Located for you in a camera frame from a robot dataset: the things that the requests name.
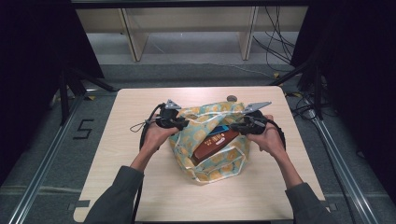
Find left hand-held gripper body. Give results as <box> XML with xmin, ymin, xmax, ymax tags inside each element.
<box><xmin>155</xmin><ymin>99</ymin><xmax>185</xmax><ymax>129</ymax></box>

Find red-brown bottle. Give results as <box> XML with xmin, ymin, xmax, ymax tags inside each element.
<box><xmin>191</xmin><ymin>128</ymin><xmax>241</xmax><ymax>165</ymax></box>

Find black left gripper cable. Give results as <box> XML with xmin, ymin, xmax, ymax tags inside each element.
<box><xmin>132</xmin><ymin>103</ymin><xmax>166</xmax><ymax>224</ymax></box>

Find black metal stand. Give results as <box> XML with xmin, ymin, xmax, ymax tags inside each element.
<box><xmin>58</xmin><ymin>66</ymin><xmax>119</xmax><ymax>126</ymax></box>
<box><xmin>268</xmin><ymin>58</ymin><xmax>324</xmax><ymax>121</ymax></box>

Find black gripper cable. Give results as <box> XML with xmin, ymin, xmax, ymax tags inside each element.
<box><xmin>132</xmin><ymin>103</ymin><xmax>166</xmax><ymax>224</ymax></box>
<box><xmin>266</xmin><ymin>119</ymin><xmax>287</xmax><ymax>151</ymax></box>

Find blue packet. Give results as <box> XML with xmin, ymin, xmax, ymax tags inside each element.
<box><xmin>207</xmin><ymin>124</ymin><xmax>232</xmax><ymax>137</ymax></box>

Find black floor cables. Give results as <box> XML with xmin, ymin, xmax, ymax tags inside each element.
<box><xmin>251</xmin><ymin>5</ymin><xmax>297</xmax><ymax>73</ymax></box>

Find teal orange-print fabric bag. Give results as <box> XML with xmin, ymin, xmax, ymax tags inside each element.
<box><xmin>167</xmin><ymin>100</ymin><xmax>252</xmax><ymax>186</ymax></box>

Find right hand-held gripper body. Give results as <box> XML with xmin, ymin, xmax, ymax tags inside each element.
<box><xmin>241</xmin><ymin>101</ymin><xmax>273</xmax><ymax>135</ymax></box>

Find grey cord loop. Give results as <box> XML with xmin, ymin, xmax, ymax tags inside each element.
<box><xmin>129</xmin><ymin>120</ymin><xmax>157</xmax><ymax>133</ymax></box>

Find person's left hand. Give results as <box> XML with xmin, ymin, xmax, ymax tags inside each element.
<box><xmin>141</xmin><ymin>119</ymin><xmax>180</xmax><ymax>154</ymax></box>

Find black cables beside stand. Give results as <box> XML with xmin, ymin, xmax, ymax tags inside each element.
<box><xmin>284</xmin><ymin>89</ymin><xmax>319</xmax><ymax>121</ymax></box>

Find aluminium floor rail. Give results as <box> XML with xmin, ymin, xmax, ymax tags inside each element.
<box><xmin>308</xmin><ymin>115</ymin><xmax>380</xmax><ymax>224</ymax></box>
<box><xmin>7</xmin><ymin>91</ymin><xmax>86</xmax><ymax>224</ymax></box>

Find person's right hand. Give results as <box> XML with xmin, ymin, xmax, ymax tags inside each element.
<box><xmin>247</xmin><ymin>114</ymin><xmax>287</xmax><ymax>157</ymax></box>

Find dark curtain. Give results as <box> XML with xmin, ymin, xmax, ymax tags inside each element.
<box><xmin>0</xmin><ymin>0</ymin><xmax>106</xmax><ymax>185</ymax></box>
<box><xmin>290</xmin><ymin>0</ymin><xmax>396</xmax><ymax>203</ymax></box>

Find beige wooden furniture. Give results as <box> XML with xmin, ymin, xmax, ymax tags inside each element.
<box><xmin>76</xmin><ymin>5</ymin><xmax>310</xmax><ymax>63</ymax></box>

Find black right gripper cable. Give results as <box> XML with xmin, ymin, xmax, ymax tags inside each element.
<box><xmin>266</xmin><ymin>119</ymin><xmax>287</xmax><ymax>151</ymax></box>

